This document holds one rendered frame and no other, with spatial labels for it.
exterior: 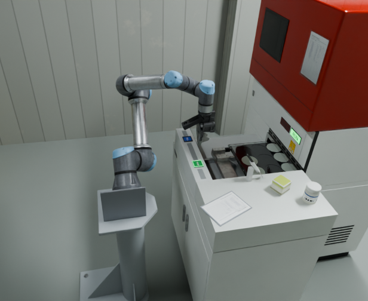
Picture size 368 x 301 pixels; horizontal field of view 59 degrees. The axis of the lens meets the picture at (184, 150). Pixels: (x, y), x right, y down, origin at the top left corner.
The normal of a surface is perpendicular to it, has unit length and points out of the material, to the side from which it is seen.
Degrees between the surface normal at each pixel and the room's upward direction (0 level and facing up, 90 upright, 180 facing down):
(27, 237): 0
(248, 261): 90
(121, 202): 90
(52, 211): 0
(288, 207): 0
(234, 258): 90
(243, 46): 90
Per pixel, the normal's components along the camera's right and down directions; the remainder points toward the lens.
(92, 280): 0.04, -0.81
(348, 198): 0.22, 0.58
